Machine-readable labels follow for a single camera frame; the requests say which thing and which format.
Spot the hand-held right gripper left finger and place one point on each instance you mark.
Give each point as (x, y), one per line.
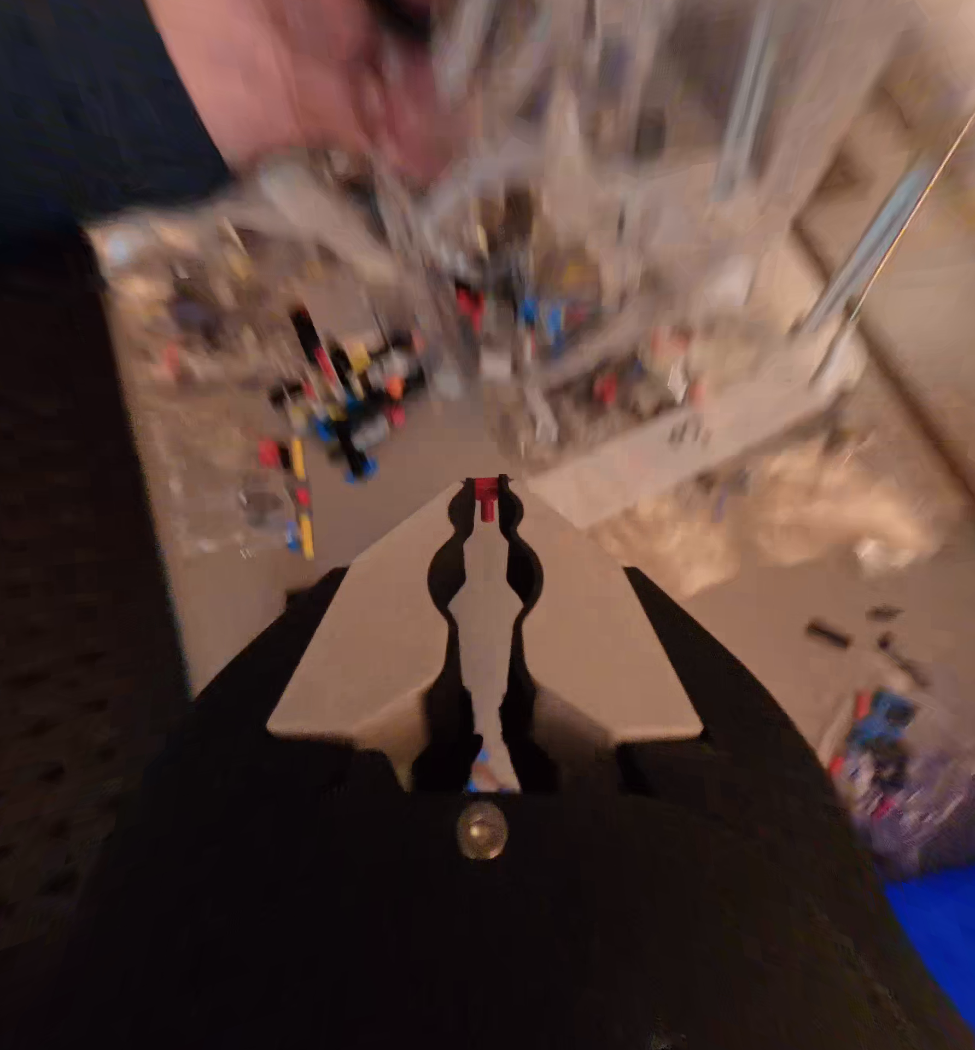
(356, 656)

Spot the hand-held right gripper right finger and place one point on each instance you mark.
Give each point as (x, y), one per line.
(610, 656)

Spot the red pin white bush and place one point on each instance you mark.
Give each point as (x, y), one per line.
(487, 496)

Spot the black orange lego assembly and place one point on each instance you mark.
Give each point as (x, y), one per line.
(356, 385)

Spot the clear bag white strip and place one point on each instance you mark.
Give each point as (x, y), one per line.
(577, 205)

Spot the person's left forearm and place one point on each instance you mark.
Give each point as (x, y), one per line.
(69, 107)

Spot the yellow lego axle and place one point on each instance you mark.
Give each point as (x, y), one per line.
(300, 492)

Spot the large clear lego parts bag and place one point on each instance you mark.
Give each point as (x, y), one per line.
(741, 492)

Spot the small black lego piece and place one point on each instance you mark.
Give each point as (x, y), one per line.
(829, 635)
(882, 613)

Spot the red lego connector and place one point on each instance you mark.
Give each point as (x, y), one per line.
(269, 454)

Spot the person's left hand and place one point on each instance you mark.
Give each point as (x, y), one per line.
(290, 82)

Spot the crumpled clear plastic bag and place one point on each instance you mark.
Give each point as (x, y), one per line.
(897, 779)

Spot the small bag red blue parts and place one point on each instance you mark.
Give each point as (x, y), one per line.
(192, 303)

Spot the white shelf bracket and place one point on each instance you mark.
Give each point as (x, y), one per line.
(746, 98)
(889, 238)

